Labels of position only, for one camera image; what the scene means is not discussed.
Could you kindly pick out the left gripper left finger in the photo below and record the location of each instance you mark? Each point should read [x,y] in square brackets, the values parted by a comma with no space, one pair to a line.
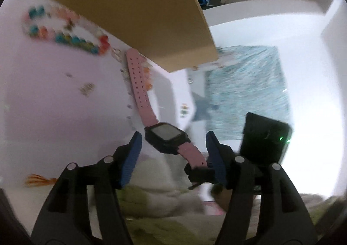
[64,217]

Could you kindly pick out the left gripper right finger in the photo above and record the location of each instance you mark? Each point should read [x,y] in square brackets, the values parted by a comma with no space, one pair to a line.
[283,217]

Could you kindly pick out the pink strap smartwatch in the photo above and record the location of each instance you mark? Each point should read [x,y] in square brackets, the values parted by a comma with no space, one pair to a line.
[165,137]

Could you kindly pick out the large brown cardboard box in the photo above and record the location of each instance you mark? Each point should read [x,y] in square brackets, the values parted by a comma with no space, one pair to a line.
[172,33]

